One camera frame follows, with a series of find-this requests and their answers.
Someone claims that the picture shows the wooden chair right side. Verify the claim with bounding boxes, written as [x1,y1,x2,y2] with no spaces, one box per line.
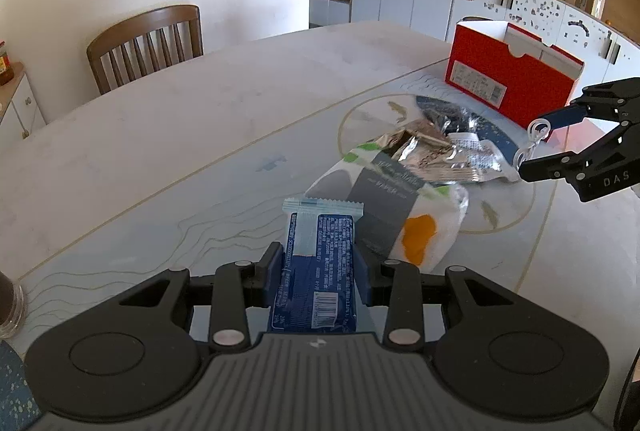
[460,16,492,21]

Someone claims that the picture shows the wooden chair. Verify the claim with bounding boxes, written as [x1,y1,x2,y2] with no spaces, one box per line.
[86,4,204,95]
[460,16,492,21]

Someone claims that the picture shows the white tissue pack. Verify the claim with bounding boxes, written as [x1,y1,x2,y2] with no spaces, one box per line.
[305,143,469,273]

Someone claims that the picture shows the white wall cabinets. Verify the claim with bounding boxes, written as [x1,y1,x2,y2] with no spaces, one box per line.
[309,0,639,87]

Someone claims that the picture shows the white usb cable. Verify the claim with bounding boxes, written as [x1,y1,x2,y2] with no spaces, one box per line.
[512,118,554,169]

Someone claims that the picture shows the wooden chair far side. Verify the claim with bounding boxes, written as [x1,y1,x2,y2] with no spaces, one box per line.
[86,4,204,95]

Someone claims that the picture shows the blue snack bar wrapper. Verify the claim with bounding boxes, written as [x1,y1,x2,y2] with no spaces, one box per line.
[269,198,363,335]

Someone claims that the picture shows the silver foil snack bag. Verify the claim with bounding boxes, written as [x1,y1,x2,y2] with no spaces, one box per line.
[371,118,504,185]

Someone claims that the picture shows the white printed sachet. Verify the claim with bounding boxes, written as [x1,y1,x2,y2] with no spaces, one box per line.
[448,132,520,183]

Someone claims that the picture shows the glass jar dark contents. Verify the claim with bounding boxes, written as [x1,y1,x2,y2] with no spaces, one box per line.
[0,273,26,340]

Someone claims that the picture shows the red lid jar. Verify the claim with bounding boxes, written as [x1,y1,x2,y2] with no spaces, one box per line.
[0,41,14,86]

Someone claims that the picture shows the black wrapped snack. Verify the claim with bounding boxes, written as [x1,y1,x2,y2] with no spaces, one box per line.
[416,96,476,134]

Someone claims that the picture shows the white side cabinet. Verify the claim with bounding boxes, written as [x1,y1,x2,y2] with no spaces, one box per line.
[0,62,47,152]

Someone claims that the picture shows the red cardboard box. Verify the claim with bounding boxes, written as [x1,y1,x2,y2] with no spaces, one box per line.
[445,20,585,128]

